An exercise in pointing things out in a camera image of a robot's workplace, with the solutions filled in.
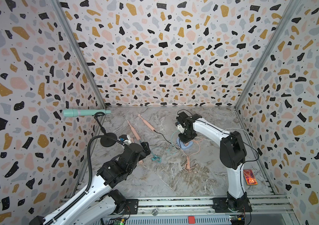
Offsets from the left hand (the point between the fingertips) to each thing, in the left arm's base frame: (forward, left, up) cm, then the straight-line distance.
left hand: (146, 146), depth 74 cm
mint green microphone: (+11, +35, +15) cm, 40 cm away
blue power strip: (+9, -23, -19) cm, 31 cm away
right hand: (+13, -25, -15) cm, 32 cm away
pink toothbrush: (+26, 0, -19) cm, 32 cm away
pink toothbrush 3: (0, +6, -19) cm, 20 cm away
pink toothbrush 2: (+23, +13, -19) cm, 32 cm away
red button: (-30, -23, -22) cm, 44 cm away
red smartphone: (-11, -60, -20) cm, 64 cm away
